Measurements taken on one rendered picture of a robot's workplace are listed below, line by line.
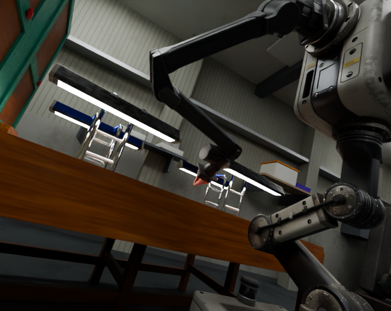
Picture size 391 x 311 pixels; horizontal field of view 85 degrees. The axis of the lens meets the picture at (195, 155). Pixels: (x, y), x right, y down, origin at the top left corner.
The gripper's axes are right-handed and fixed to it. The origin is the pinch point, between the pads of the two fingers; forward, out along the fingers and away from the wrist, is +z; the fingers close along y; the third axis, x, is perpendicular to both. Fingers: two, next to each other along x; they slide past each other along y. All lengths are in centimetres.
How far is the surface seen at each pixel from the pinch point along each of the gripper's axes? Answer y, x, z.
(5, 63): 84, -36, 11
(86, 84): 56, -28, -2
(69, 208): 46, 25, 4
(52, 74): 67, -25, -1
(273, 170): -224, -151, 38
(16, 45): 84, -43, 6
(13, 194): 58, 25, 4
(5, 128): 79, -42, 52
